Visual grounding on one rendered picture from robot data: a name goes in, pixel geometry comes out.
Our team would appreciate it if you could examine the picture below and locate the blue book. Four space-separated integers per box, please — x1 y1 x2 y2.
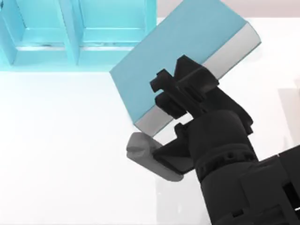
109 0 262 137

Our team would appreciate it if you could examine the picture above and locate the light blue rack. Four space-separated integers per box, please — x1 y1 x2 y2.
0 0 157 72

